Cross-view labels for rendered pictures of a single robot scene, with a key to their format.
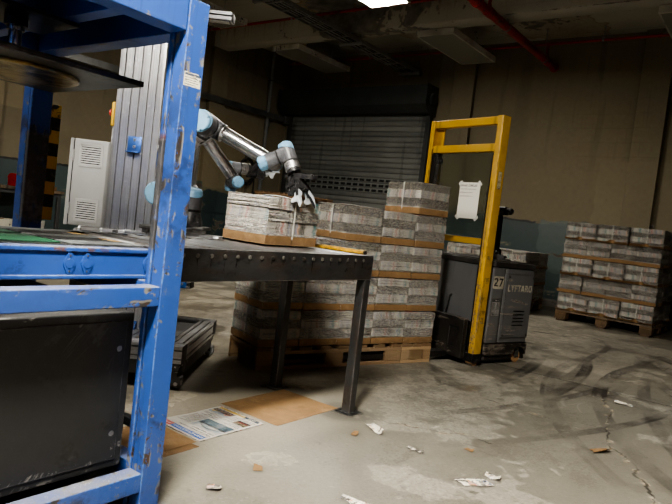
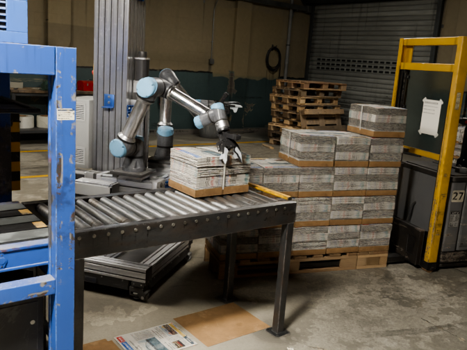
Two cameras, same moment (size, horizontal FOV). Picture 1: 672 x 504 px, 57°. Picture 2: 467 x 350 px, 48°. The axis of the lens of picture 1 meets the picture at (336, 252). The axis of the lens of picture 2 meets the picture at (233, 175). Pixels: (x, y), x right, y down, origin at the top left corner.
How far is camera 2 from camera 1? 0.85 m
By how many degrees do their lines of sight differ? 18
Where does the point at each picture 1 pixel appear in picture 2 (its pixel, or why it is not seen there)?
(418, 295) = (374, 210)
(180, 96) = (55, 130)
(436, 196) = (392, 119)
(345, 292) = (299, 212)
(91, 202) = (80, 148)
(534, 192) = not seen: outside the picture
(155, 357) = (57, 331)
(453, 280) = (417, 189)
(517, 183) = not seen: outside the picture
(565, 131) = not seen: outside the picture
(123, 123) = (100, 83)
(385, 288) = (340, 205)
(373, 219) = (326, 146)
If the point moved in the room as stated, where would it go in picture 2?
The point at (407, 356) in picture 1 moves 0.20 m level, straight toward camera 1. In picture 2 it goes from (363, 263) to (358, 271)
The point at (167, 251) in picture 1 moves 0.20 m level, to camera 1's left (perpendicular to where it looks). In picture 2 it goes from (58, 252) to (12, 244)
